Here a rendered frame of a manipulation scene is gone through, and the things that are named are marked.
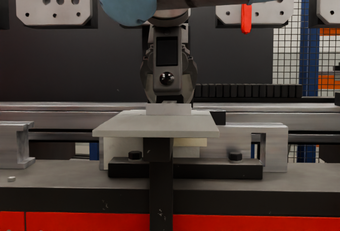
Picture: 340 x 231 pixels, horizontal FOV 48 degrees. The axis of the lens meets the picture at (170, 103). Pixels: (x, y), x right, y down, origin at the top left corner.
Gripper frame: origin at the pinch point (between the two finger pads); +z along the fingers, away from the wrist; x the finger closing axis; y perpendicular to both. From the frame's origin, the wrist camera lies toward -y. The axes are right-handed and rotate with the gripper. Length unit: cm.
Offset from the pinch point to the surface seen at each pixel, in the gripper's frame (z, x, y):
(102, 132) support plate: -12.5, 8.5, -18.5
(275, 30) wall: 224, -112, 352
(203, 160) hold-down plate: 8.6, -6.6, -7.5
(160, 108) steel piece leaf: -2.0, 1.7, -3.4
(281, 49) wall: 241, -119, 335
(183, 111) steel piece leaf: -1.6, -2.8, -3.8
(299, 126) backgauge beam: 25.3, -33.6, 16.7
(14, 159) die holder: 11.3, 33.1, -5.8
